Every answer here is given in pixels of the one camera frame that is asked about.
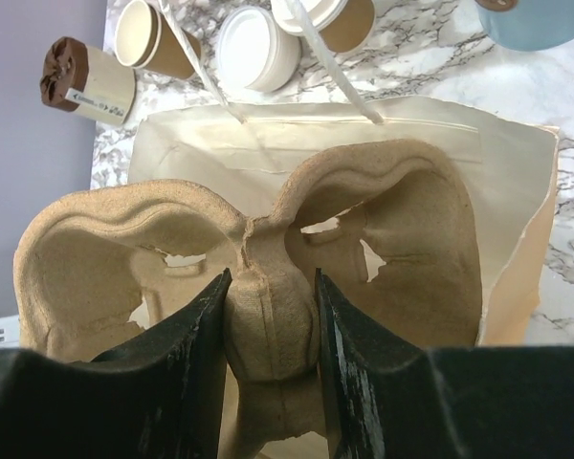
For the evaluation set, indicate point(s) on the brown paper bag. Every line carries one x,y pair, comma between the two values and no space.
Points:
509,170

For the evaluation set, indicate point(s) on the brown paper coffee cup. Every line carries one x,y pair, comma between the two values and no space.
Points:
351,27

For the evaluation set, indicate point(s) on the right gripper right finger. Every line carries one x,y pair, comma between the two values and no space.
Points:
386,398

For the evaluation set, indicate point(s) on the brown paper cups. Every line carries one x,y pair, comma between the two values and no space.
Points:
143,40

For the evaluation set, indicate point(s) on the single cardboard cup carrier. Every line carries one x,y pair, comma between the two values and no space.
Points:
391,223

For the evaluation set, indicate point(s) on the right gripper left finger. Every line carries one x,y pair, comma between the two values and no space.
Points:
158,395

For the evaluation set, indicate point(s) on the blue plastic cup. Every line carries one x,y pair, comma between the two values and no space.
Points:
527,25

